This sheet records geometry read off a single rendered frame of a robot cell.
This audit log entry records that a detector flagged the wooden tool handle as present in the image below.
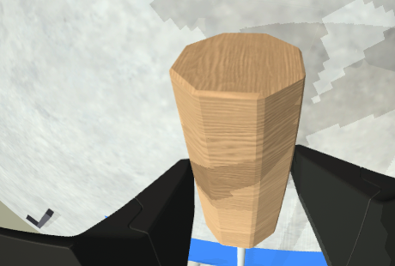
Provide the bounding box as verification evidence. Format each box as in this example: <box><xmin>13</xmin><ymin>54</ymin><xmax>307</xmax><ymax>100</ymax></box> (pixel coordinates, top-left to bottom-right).
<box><xmin>169</xmin><ymin>32</ymin><xmax>306</xmax><ymax>266</ymax></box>

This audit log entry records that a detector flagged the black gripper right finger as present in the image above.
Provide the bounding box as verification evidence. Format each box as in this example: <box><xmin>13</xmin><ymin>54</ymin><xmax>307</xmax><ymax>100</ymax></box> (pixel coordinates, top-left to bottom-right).
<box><xmin>290</xmin><ymin>145</ymin><xmax>395</xmax><ymax>266</ymax></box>

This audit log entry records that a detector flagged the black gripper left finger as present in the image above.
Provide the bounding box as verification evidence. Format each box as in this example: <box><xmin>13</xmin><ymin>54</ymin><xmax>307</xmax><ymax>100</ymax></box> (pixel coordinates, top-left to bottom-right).
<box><xmin>0</xmin><ymin>158</ymin><xmax>194</xmax><ymax>266</ymax></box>

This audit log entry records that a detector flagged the dark grey l-shaped metal bar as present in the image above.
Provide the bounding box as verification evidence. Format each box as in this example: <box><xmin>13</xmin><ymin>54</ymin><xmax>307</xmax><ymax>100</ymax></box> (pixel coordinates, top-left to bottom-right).
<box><xmin>27</xmin><ymin>209</ymin><xmax>53</xmax><ymax>229</ymax></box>

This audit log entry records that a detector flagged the blue flat strip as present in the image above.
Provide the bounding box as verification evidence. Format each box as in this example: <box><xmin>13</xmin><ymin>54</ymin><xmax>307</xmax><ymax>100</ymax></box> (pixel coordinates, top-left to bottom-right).
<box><xmin>187</xmin><ymin>238</ymin><xmax>328</xmax><ymax>266</ymax></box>

